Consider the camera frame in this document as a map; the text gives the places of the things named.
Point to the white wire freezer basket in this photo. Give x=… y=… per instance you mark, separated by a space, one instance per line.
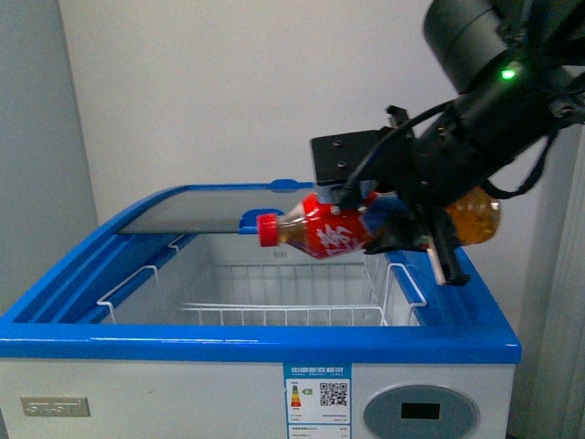
x=229 y=280

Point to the glass sliding freezer lid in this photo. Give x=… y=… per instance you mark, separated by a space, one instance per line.
x=215 y=209

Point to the red iced tea bottle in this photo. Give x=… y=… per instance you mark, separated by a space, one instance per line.
x=313 y=228

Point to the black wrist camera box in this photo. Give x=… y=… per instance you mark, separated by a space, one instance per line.
x=336 y=157

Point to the blue energy label sticker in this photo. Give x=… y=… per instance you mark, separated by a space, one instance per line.
x=318 y=400

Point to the grey oval control panel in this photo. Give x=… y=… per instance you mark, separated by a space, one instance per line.
x=420 y=411

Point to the silver brand badge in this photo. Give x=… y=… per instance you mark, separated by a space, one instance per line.
x=35 y=406

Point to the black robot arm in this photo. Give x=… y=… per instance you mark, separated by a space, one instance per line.
x=509 y=63

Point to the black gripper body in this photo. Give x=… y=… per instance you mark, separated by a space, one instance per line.
x=430 y=160

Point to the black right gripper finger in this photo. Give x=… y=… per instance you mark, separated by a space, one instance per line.
x=398 y=234

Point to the white blue chest freezer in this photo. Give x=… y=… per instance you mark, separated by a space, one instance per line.
x=183 y=381

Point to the blue freezer lid handle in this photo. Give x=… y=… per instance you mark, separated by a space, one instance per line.
x=260 y=221

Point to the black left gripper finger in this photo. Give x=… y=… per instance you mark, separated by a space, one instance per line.
x=443 y=244

